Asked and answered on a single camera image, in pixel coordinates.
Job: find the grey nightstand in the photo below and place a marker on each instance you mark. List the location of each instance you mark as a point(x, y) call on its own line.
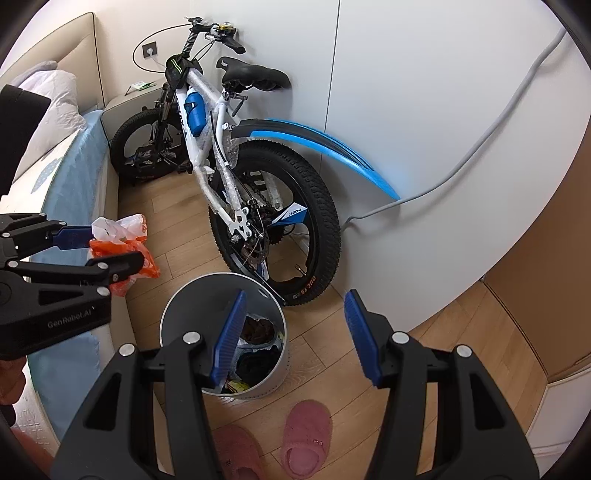
point(124, 108)

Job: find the blue mattress sheet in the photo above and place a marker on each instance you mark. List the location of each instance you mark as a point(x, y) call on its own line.
point(87, 175)

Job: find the black flat object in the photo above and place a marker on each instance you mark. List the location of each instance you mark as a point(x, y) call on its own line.
point(21, 134)

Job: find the grey round waste bin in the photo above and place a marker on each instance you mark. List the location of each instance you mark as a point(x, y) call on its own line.
point(184, 304)

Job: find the white wardrobe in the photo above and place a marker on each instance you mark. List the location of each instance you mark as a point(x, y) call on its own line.
point(415, 92)

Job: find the wall socket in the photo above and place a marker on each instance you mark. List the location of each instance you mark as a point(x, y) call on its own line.
point(150, 49)

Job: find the white blue bicycle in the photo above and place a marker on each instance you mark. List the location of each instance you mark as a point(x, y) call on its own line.
point(286, 221)

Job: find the pink fuzzy slipper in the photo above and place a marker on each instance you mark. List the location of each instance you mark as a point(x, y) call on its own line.
point(307, 438)
point(238, 450)

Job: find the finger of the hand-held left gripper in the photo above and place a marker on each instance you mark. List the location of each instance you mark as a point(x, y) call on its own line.
point(111, 267)
point(69, 237)

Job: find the black bicycle frame bag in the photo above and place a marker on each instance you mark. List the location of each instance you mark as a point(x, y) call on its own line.
point(182, 71)

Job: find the pale grey duvet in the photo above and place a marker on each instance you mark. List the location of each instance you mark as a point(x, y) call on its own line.
point(55, 101)

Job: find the blue water bottle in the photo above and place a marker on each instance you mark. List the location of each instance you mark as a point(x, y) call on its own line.
point(196, 113)

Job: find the brown wooden door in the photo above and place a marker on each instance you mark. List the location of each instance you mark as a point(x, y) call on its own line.
point(545, 277)

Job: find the orange white plastic bag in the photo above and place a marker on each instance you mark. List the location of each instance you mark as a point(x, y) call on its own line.
point(150, 267)

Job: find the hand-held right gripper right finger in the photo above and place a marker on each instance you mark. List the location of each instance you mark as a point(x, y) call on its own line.
point(362, 341)

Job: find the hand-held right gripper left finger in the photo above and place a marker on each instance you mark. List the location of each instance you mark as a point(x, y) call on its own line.
point(228, 341)

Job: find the white green packet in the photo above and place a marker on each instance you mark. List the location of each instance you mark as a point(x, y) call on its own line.
point(141, 86)

